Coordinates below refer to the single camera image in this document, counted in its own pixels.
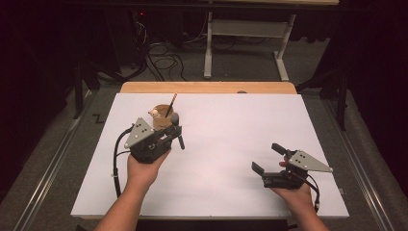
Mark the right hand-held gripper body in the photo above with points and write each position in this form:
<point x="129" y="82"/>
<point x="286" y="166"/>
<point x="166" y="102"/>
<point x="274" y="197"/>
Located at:
<point x="308" y="162"/>

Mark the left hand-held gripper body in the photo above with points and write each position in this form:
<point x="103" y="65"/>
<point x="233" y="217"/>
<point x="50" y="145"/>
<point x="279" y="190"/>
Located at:
<point x="144" y="144"/>

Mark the wooden brush holder cup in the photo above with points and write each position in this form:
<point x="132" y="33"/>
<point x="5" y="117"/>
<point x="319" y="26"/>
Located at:
<point x="160" y="123"/>

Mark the thin wooden brush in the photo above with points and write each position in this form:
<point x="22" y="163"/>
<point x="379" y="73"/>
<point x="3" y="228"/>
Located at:
<point x="172" y="104"/>

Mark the person's left hand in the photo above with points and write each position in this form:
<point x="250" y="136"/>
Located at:
<point x="142" y="174"/>

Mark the person's right hand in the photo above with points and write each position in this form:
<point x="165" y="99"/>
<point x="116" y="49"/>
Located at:
<point x="296" y="199"/>

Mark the white board sheet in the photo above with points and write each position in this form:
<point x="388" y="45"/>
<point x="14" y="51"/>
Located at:
<point x="224" y="128"/>

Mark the wooden table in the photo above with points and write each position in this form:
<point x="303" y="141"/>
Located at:
<point x="208" y="87"/>

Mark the black metal stand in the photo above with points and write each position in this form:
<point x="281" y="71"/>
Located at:
<point x="342" y="99"/>
<point x="79" y="89"/>

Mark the metal floor rail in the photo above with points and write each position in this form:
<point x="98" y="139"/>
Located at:
<point x="48" y="173"/>
<point x="365" y="173"/>

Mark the white metal desk frame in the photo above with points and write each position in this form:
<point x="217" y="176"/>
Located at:
<point x="247" y="28"/>

